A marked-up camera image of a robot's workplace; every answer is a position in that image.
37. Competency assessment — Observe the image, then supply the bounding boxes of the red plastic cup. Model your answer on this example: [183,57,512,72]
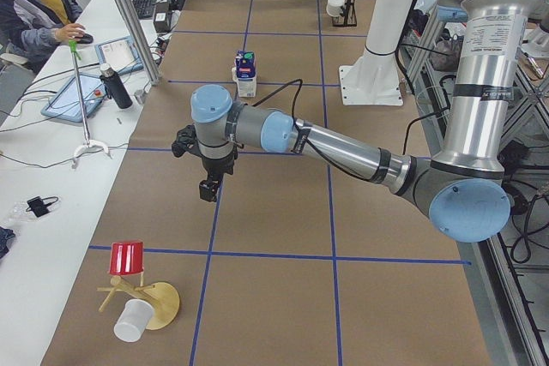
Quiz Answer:
[108,240,144,276]

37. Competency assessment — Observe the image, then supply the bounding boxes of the small metal cap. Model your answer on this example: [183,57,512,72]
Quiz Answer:
[134,89,147,105]

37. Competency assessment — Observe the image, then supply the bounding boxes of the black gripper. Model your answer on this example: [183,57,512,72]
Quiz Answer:
[171,125,237,202]

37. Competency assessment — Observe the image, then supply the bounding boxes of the small black adapter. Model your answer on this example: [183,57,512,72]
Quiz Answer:
[26,196,59,218]

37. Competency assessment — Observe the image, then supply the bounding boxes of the black water bottle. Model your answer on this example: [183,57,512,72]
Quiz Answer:
[100,63,132,109]

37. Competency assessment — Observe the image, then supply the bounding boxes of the grabber reaching stick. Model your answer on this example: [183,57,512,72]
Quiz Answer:
[68,40,111,170]

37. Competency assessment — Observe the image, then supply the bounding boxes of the blue white milk carton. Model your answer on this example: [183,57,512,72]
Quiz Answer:
[232,51,256,98]

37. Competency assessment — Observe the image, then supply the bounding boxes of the white plastic cup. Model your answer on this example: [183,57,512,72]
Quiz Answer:
[113,298,154,343]

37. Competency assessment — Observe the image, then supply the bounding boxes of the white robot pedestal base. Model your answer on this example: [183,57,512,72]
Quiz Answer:
[339,0,413,106]

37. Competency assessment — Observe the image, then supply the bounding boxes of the far blue teach pendant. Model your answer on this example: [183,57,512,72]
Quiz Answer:
[94,35,143,75]

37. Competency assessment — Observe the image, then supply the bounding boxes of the wooden cup stand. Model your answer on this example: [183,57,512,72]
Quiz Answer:
[96,275,181,332]

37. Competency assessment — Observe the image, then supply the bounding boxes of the seated person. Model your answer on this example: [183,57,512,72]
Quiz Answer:
[1,0,87,73]

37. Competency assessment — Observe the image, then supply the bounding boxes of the aluminium frame post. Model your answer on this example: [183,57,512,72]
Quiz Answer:
[114,0,160,86]

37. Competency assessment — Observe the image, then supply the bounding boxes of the black wire cup rack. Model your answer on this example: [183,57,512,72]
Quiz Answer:
[330,0,357,27]

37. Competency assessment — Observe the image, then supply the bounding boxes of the near blue teach pendant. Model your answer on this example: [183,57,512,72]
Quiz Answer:
[40,74,106,123]

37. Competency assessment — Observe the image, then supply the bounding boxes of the blue teach pendant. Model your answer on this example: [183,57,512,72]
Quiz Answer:
[94,35,143,75]
[40,74,106,123]

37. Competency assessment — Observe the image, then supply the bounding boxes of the black computer mouse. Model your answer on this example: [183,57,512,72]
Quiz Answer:
[75,33,94,45]

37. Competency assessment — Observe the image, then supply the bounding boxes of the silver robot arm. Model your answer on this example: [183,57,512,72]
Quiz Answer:
[172,0,544,243]

